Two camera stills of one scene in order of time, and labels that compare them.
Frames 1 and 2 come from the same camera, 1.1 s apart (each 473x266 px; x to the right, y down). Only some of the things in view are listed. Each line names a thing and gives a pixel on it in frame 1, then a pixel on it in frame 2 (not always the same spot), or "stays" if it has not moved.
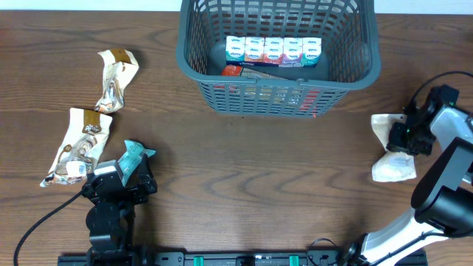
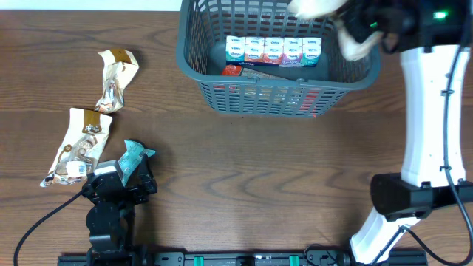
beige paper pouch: [391, 166] to [353, 47]
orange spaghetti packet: [248, 91] stays
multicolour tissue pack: [276, 52] stays
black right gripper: [396, 142] to [348, 23]
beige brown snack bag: [85, 136] stays
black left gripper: [141, 193] stays
